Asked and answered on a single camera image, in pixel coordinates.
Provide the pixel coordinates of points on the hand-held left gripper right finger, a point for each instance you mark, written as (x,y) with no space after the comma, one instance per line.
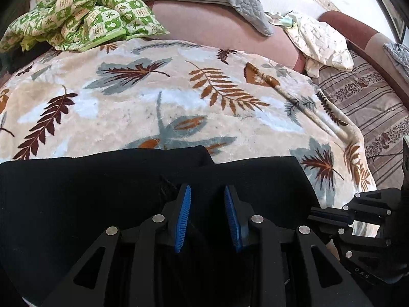
(233,220)

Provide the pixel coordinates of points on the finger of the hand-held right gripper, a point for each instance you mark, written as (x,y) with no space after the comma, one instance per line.
(367,209)
(367,244)

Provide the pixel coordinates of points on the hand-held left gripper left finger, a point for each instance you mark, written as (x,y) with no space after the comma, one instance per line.
(183,217)

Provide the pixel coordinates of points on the black pants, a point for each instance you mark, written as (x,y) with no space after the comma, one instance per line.
(80,204)

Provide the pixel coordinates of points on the striped floral bedsheet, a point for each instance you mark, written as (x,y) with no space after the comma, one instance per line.
(377,108)

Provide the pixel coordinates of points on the leaf print fleece blanket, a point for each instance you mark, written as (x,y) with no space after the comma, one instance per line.
(127,108)

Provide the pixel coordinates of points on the white floral quilt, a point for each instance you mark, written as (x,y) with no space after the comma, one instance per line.
(319,41)

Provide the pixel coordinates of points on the brown padded headboard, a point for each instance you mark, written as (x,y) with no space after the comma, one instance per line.
(351,28)

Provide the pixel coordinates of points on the small white green cloth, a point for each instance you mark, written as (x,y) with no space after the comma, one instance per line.
(282,20)

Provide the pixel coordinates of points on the green checked quilt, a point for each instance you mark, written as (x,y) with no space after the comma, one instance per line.
(80,12)

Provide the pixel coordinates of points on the dark framed wall picture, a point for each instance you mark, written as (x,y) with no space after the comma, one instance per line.
(397,19)

